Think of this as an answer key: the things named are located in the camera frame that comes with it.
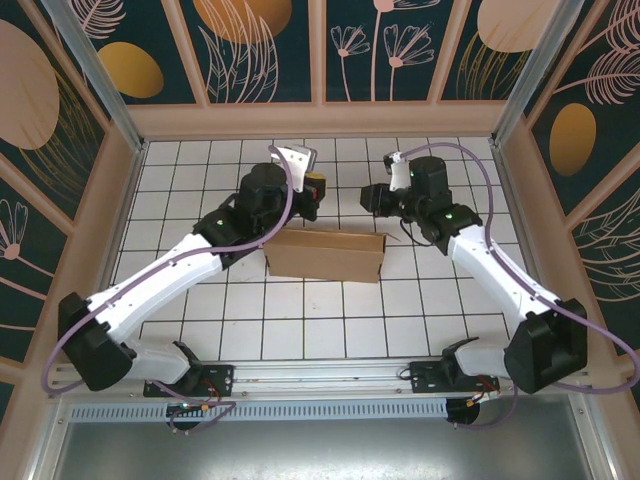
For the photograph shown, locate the brown cardboard box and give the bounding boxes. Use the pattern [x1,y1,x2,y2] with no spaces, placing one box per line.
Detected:
[262,227,401,285]

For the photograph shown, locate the small green circuit board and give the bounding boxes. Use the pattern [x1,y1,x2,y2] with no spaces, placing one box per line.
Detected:
[167,399,214,417]

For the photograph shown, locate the grey metal sheet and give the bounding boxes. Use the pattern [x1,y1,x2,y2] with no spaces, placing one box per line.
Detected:
[27,394,619,480]

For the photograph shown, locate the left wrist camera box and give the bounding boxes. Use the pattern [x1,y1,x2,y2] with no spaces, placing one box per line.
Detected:
[272,144,319,194]

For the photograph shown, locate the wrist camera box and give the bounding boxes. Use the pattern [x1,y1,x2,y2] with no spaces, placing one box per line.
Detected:
[382,152,414,194]
[272,144,319,194]

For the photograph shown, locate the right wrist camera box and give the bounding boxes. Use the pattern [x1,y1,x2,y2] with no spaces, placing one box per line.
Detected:
[382,152,414,194]

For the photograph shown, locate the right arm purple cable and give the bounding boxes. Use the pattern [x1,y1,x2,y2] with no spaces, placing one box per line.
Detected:
[397,142,640,431]

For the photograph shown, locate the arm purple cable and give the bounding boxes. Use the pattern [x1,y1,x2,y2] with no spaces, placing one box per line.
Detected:
[397,142,640,431]
[42,144,296,436]

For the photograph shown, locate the aluminium side rail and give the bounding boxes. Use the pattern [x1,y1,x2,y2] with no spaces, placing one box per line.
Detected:
[492,144,560,354]
[79,144,147,362]

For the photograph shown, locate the aluminium frame post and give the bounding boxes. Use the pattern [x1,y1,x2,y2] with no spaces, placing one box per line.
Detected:
[489,0,576,147]
[39,0,150,154]

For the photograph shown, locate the aluminium mounting rail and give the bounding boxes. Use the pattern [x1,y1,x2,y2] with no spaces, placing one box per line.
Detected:
[47,353,596,401]

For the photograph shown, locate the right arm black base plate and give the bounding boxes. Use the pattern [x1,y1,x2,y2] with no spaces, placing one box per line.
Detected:
[408,360,501,396]

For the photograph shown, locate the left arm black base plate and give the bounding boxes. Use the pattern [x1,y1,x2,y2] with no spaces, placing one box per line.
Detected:
[143,363,236,399]

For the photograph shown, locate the slotted grey cable duct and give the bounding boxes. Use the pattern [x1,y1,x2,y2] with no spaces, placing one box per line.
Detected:
[67,399,450,421]

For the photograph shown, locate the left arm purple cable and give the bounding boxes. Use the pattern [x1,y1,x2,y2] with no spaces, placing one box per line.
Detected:
[42,144,296,436]

